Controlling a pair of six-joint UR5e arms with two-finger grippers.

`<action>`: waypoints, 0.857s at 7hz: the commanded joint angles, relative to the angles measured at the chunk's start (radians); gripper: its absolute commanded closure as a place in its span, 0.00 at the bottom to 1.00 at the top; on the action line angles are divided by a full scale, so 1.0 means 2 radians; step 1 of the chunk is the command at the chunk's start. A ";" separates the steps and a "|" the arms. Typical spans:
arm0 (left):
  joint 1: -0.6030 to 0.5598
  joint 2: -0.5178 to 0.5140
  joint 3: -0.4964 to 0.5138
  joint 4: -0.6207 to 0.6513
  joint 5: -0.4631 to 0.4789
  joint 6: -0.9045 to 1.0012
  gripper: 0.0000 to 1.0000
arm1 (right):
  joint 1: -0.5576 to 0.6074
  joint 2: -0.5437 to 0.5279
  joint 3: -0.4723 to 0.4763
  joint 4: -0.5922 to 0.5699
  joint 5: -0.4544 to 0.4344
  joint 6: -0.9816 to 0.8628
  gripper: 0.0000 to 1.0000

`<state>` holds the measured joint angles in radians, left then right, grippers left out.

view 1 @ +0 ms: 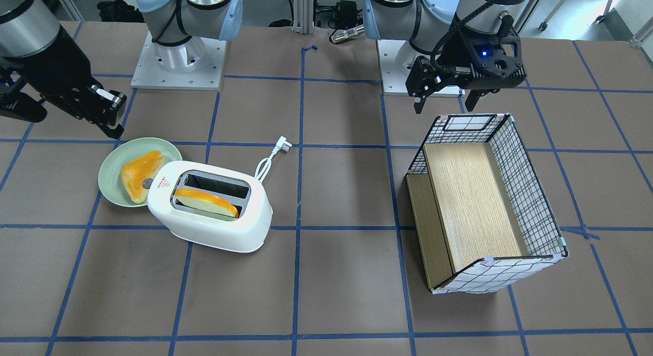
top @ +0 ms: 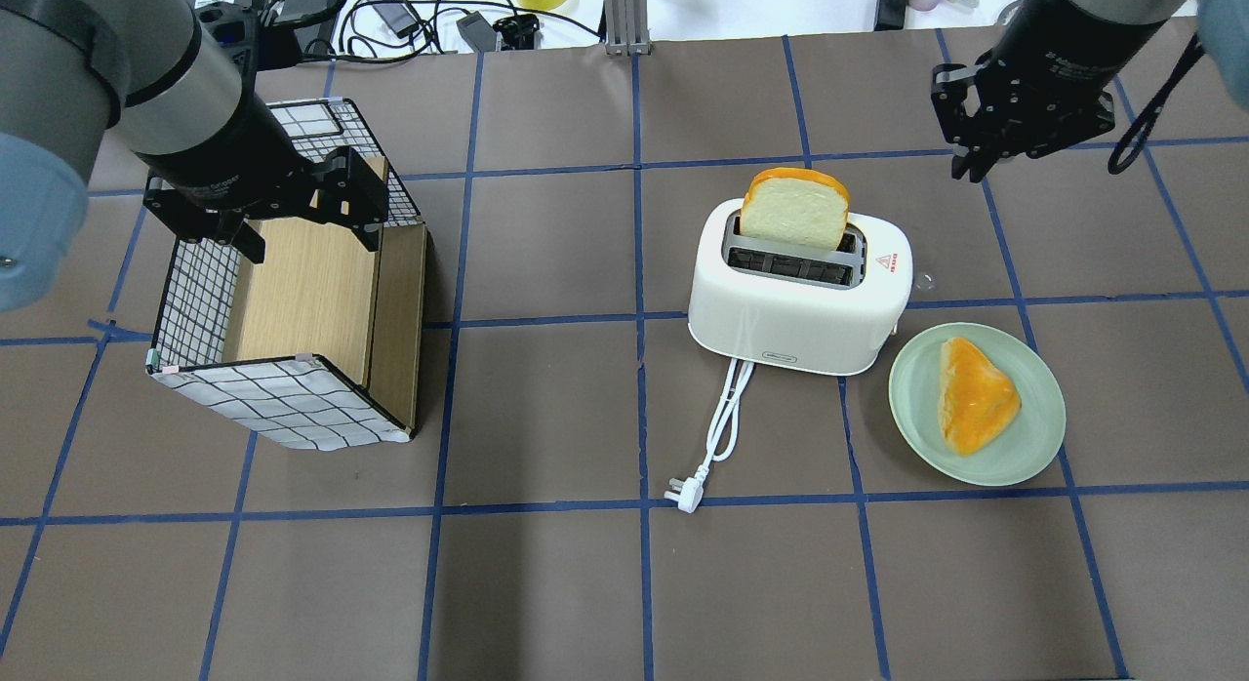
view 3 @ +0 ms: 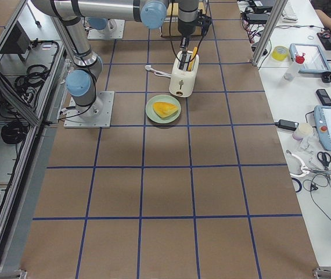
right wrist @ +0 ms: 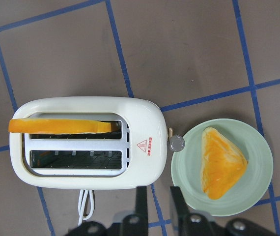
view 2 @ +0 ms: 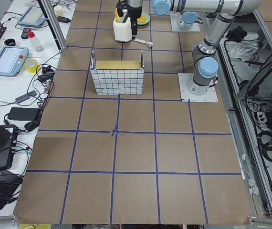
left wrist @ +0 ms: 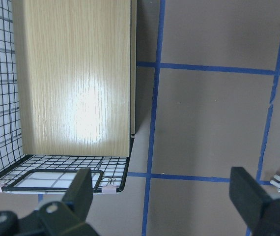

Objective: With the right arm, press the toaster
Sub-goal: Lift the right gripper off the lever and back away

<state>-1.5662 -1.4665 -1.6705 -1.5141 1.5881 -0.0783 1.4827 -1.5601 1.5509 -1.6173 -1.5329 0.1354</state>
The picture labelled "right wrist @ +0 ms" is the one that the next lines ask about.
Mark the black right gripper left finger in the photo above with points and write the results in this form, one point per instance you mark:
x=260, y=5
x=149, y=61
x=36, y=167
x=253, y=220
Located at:
x=132, y=222

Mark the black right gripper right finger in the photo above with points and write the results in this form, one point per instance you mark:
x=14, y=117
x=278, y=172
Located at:
x=185, y=222

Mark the white two-slot toaster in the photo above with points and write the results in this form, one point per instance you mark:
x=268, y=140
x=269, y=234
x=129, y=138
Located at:
x=132, y=156

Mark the bread slice in toaster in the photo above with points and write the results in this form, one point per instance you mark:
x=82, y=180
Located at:
x=59, y=126

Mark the light green plate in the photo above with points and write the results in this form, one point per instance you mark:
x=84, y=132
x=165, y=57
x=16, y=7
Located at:
x=186, y=165

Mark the triangular toast on plate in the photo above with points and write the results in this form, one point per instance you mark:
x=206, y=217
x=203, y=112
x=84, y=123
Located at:
x=222, y=164

